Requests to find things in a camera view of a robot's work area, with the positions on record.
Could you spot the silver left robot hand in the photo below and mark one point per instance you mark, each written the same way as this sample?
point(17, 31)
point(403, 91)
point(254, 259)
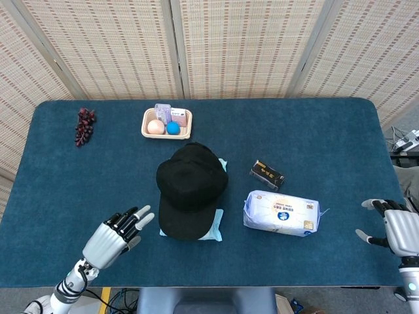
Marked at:
point(104, 243)

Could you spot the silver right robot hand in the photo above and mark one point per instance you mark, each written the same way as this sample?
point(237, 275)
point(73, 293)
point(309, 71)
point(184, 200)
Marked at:
point(401, 232)

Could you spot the black baseball cap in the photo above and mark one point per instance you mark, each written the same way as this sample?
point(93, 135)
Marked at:
point(190, 189)

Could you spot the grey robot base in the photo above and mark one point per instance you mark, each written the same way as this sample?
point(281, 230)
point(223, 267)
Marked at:
point(209, 301)

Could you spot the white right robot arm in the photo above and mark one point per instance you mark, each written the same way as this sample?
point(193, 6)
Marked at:
point(409, 284)

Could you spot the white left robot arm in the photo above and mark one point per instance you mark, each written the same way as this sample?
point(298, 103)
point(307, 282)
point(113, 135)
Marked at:
point(70, 288)

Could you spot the grey fabric seat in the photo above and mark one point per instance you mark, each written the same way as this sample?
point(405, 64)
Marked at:
point(409, 183)

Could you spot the white power strip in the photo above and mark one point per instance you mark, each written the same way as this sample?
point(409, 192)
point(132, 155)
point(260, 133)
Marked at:
point(406, 141)

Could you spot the light blue cartoon wipes pack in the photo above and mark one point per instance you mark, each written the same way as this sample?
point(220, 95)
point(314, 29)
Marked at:
point(217, 229)

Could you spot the dark red grape bunch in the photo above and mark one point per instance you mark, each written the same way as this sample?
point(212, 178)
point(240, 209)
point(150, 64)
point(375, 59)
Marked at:
point(84, 127)

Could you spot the beige plastic tray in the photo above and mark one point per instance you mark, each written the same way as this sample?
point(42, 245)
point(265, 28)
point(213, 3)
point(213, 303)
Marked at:
point(145, 131)

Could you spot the lavender white tissue pack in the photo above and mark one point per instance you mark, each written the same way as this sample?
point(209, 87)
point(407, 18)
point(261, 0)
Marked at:
point(281, 214)

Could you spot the blue felt table cover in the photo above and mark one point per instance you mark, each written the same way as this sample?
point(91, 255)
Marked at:
point(311, 147)

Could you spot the peach coloured egg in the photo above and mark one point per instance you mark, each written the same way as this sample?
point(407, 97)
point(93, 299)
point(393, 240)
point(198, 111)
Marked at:
point(156, 127)

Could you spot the blue ball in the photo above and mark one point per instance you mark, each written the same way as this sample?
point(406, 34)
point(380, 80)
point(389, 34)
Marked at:
point(173, 128)

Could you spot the brown cardboard box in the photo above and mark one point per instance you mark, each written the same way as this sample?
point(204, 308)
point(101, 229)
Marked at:
point(283, 305)

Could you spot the small purple box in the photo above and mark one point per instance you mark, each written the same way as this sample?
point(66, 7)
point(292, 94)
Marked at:
point(162, 112)

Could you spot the green wet wipes pack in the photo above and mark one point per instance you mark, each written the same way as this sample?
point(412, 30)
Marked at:
point(224, 163)

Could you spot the black box with gold print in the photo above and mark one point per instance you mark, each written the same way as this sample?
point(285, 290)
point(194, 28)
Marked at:
point(266, 175)

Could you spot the small pink white box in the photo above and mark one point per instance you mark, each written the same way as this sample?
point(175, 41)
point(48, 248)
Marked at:
point(179, 116)

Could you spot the bamboo folding screen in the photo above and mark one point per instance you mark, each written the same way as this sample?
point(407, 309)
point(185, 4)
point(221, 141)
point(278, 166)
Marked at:
point(131, 49)

